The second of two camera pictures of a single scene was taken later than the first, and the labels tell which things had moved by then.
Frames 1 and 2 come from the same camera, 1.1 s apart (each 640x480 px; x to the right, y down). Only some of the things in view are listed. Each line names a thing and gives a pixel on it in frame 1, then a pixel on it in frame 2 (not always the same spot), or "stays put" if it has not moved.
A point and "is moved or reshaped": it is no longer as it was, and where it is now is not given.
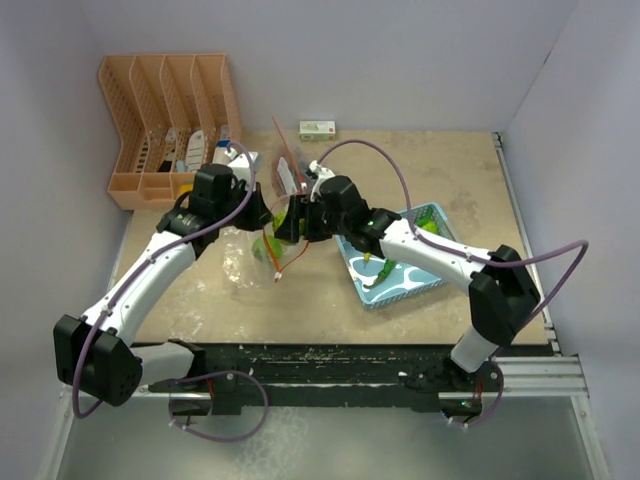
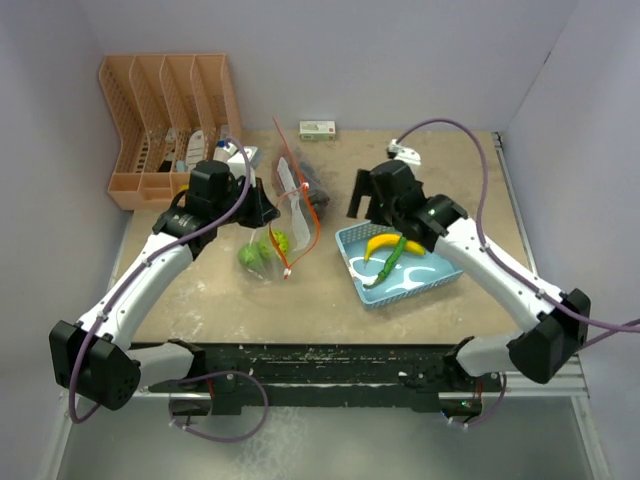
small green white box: (317, 130) stays put
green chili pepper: (384, 273) stays put
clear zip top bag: (256, 259) is moved or reshaped
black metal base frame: (240, 376) stays put
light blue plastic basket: (402, 282) stays put
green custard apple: (267, 248) to (253, 254)
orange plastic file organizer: (170, 112) stays put
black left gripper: (260, 215) stays put
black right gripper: (289, 231) to (365, 186)
